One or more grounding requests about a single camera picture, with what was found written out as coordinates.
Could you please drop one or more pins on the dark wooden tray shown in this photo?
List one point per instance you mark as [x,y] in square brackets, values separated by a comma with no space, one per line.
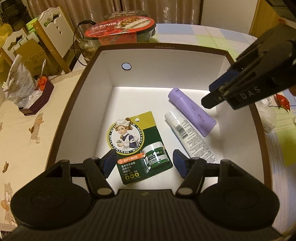
[37,99]

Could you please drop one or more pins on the glass kettle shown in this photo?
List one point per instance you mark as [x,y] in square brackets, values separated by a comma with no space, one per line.
[87,45]

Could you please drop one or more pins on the metal spoon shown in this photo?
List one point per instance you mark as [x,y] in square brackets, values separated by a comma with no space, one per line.
[43,66]

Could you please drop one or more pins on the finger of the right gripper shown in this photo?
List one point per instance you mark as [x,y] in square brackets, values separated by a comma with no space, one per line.
[223,79]
[213,99]

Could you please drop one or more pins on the beige curtain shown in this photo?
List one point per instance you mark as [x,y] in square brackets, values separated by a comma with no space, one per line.
[165,12]

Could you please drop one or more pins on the red snack packet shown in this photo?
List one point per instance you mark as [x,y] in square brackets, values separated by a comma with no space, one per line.
[282,102]

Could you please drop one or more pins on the brown cardboard carton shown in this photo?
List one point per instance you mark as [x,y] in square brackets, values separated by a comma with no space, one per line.
[33,56]

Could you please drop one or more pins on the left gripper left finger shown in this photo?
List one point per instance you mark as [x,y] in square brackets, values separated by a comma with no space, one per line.
[99,169]

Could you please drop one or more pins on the cartoon bear bedsheet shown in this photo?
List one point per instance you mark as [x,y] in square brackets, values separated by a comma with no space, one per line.
[26,142]

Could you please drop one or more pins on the red lid noodle bowl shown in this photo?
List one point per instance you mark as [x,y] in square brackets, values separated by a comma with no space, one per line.
[129,29]

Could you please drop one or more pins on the yellow plastic bag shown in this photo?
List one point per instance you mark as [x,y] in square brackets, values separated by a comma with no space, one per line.
[5,31]

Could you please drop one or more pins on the white wooden chair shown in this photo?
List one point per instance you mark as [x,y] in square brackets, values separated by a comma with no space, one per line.
[12,43]
[54,30]

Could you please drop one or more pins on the green mentholatum blister card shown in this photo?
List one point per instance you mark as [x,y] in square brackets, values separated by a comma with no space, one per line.
[141,152]

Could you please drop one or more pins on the purple cosmetic tube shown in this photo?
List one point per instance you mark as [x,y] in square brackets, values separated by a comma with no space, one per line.
[201,120]

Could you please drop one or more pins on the brown cardboard storage box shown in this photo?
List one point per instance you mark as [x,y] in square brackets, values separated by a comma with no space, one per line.
[130,79]

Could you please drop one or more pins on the clear floss pick box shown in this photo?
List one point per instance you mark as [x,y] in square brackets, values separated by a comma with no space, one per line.
[267,116]

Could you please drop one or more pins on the white cream tube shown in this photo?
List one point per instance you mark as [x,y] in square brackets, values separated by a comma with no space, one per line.
[192,142]

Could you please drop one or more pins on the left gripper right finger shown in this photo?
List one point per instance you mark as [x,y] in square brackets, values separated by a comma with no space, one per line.
[189,167]

